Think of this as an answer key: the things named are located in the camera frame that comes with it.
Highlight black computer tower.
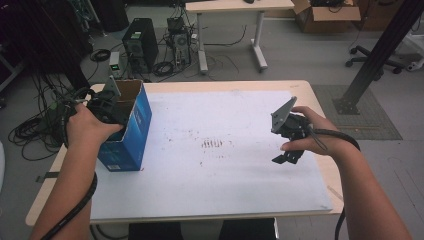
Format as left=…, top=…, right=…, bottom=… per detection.
left=121, top=17, right=160, bottom=74

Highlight tangled black floor cables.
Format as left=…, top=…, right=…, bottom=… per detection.
left=7, top=71, right=83, bottom=162

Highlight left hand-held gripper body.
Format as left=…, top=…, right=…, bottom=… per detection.
left=86, top=75, right=132, bottom=127

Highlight person's right hand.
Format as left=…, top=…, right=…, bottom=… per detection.
left=279, top=105, right=352, bottom=158

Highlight black metal post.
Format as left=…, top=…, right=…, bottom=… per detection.
left=332, top=0, right=424, bottom=116

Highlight blue cardboard box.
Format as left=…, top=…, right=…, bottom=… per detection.
left=97, top=79, right=153, bottom=173

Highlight open frame computer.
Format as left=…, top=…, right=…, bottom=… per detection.
left=166, top=16, right=193, bottom=68

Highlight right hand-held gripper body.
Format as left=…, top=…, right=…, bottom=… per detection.
left=270, top=96, right=313, bottom=153

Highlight person's dark pants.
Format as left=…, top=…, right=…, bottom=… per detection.
left=127, top=218, right=278, bottom=240

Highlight person's left hand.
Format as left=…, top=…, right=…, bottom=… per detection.
left=65, top=103, right=125, bottom=155

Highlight grey floor mat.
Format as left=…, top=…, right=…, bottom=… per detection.
left=311, top=84, right=404, bottom=141

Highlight white table mat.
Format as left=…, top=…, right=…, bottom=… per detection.
left=89, top=89, right=334, bottom=222

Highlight open brown cardboard box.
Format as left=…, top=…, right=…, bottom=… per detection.
left=292, top=0, right=362, bottom=34

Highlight black tape strip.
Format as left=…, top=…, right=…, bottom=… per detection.
left=35, top=171, right=61, bottom=184

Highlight dark curtain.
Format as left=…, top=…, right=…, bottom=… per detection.
left=0, top=0, right=93, bottom=99

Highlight white leg wooden desk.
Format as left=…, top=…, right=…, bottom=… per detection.
left=184, top=0, right=296, bottom=75

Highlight black office chair base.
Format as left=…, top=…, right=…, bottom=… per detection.
left=344, top=44, right=405, bottom=76

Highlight grey power supply unit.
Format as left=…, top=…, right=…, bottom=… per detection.
left=108, top=51, right=122, bottom=80

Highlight small black cable coil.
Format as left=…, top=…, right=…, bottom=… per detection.
left=89, top=48, right=112, bottom=63

